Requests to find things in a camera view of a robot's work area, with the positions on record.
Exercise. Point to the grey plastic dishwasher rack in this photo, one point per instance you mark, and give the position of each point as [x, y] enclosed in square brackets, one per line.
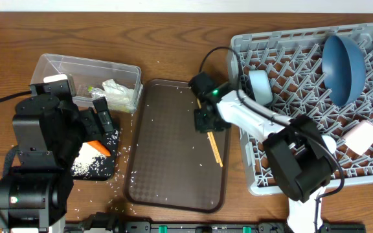
[292, 60]

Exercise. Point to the clear plastic bin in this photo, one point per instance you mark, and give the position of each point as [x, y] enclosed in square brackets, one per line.
[89, 75]

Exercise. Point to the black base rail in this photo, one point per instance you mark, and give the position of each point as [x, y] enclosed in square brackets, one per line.
[103, 222]

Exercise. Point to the green yellow snack wrapper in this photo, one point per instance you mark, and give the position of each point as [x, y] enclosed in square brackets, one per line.
[96, 92]

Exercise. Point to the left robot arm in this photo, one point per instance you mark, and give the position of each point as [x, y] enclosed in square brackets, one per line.
[50, 131]

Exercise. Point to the spilled white rice pile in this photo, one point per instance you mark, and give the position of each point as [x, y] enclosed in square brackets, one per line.
[89, 158]

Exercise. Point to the black plastic tray bin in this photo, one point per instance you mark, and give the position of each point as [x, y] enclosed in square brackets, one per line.
[105, 171]

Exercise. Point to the large blue plate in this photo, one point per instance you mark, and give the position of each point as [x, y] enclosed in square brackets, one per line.
[344, 66]

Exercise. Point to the orange carrot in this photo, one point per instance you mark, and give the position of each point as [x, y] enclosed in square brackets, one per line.
[99, 147]

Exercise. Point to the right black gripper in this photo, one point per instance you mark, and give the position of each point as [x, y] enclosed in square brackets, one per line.
[204, 125]

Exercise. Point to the white napkin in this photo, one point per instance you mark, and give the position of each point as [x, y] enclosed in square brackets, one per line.
[118, 97]

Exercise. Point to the light blue rice bowl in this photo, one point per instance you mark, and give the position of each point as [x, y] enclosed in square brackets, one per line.
[261, 87]

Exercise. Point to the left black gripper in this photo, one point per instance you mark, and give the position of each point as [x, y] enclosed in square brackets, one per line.
[107, 123]

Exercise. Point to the pink cup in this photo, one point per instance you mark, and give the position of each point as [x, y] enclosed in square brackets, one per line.
[360, 137]

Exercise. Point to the dark brown serving tray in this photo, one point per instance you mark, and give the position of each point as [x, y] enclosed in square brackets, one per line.
[171, 164]

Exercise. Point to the light blue cup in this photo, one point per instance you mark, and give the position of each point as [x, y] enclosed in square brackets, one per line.
[330, 143]

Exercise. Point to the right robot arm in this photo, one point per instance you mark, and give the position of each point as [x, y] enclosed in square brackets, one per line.
[298, 156]

